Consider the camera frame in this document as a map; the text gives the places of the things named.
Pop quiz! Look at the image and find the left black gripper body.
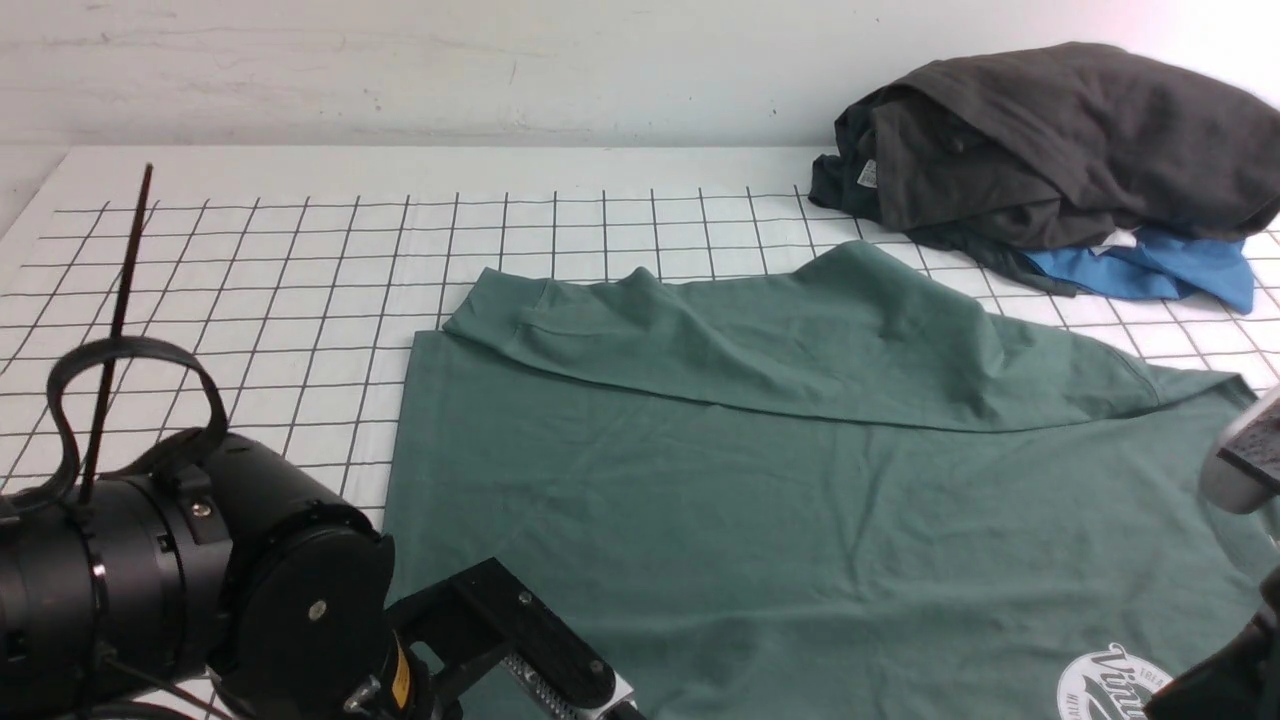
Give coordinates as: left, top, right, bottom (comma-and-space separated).
346, 559, 644, 719

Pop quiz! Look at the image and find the green long-sleeve top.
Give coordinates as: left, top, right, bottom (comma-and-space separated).
384, 241, 1277, 719

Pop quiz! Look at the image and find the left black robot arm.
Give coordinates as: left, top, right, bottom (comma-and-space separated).
3, 429, 640, 719

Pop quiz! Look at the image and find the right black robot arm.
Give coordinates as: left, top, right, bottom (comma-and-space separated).
1144, 569, 1279, 719

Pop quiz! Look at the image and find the white grid-pattern table cloth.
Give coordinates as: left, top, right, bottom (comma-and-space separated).
3, 149, 1277, 525

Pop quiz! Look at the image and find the dark grey garment pile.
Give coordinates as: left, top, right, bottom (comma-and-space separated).
808, 42, 1279, 297

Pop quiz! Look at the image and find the blue garment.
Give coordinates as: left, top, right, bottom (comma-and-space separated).
1021, 227, 1254, 315

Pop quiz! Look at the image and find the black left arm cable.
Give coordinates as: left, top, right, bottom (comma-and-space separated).
46, 165, 229, 506

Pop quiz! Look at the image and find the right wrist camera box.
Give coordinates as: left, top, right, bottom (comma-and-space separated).
1199, 387, 1279, 515

